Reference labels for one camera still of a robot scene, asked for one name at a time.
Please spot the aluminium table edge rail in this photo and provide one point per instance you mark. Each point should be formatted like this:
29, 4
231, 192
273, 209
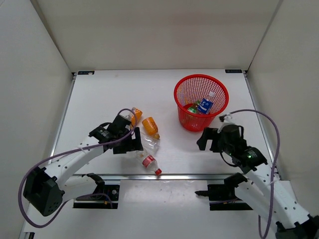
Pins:
164, 177

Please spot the large clear plastic bottle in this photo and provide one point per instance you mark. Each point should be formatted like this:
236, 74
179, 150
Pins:
149, 143

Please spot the black corner label left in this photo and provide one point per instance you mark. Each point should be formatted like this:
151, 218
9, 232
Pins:
86, 73

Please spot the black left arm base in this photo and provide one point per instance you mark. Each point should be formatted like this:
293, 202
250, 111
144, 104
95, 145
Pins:
104, 196

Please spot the red label clear bottle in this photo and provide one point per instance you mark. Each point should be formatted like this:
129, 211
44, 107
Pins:
147, 161

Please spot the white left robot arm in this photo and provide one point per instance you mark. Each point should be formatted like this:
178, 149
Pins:
48, 187

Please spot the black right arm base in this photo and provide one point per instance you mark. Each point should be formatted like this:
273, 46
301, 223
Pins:
222, 196

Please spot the black corner label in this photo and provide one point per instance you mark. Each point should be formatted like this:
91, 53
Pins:
86, 73
233, 71

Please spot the green label bottle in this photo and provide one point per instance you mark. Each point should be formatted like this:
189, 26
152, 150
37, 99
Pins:
194, 108

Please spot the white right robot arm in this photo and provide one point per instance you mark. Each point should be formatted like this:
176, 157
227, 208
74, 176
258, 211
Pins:
257, 187

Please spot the orange juice bottle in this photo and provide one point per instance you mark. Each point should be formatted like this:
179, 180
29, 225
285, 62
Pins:
151, 127
134, 117

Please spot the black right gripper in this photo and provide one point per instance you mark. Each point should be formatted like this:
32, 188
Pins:
210, 134

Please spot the black corner label right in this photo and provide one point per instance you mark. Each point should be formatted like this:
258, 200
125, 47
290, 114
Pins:
233, 71

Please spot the blue label clear bottle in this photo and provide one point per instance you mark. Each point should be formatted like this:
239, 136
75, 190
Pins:
206, 104

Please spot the red mesh waste bin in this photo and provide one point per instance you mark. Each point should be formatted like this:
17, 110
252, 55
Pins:
199, 98

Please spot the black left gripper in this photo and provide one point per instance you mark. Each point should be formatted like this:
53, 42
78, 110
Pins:
133, 144

